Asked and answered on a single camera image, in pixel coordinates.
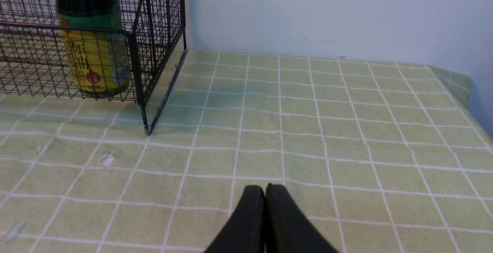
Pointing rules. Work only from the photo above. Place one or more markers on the dark sauce bottle yellow label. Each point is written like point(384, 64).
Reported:
point(96, 51)

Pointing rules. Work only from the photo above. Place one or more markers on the black wire mesh shelf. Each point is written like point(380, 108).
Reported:
point(34, 61)

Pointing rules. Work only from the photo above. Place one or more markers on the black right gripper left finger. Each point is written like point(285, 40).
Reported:
point(243, 232)

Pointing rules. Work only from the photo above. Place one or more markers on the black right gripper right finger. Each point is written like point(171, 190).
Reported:
point(288, 230)

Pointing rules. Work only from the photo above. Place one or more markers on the green checkered tablecloth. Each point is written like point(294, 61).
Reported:
point(379, 156)

